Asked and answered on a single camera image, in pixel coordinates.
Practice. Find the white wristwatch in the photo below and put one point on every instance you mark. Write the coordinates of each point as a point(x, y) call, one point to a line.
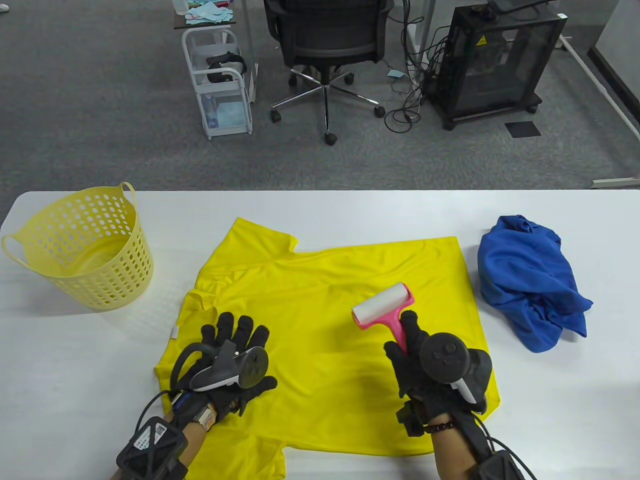
point(206, 417)

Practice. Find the person's left hand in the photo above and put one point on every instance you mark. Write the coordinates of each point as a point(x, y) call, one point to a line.
point(240, 330)

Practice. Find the pile of light blue cloths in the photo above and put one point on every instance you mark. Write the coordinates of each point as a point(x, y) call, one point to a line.
point(210, 14)

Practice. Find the black floor plate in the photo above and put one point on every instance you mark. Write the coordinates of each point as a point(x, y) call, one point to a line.
point(522, 129)

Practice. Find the grey left hand controller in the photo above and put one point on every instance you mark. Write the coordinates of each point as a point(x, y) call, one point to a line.
point(252, 367)

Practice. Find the black office chair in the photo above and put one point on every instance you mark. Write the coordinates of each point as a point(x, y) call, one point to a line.
point(325, 30)

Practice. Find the yellow t-shirt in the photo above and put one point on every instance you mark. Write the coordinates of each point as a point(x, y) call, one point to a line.
point(330, 280)

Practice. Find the black cabinet on wheels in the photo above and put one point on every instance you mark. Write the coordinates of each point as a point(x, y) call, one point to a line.
point(500, 65)

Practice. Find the small light blue cloth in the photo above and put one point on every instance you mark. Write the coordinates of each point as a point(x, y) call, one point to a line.
point(396, 74)

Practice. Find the pink lint roller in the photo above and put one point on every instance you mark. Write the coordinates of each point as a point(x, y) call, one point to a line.
point(382, 305)

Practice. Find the person's right hand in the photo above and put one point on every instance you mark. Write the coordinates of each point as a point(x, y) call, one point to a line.
point(410, 370)

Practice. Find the light blue packet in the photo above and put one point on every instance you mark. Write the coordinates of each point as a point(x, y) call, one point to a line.
point(227, 115)

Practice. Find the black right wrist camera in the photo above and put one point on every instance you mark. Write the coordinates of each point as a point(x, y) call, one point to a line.
point(497, 467)

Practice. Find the black headset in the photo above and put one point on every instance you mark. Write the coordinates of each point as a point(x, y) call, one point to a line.
point(225, 60)

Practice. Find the white floor foot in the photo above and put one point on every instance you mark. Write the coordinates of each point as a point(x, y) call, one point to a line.
point(617, 183)

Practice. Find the white desk leg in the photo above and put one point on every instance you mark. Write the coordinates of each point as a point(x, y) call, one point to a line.
point(248, 50)
point(422, 30)

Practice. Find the yellow perforated plastic basket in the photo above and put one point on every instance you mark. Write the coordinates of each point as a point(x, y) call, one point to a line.
point(115, 285)

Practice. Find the white desk frame rail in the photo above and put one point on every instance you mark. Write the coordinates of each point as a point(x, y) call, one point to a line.
point(586, 66)

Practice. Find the white rolling cart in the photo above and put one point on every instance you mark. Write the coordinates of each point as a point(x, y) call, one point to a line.
point(220, 89)

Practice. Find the blue t-shirt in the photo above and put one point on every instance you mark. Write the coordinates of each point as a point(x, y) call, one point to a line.
point(525, 270)

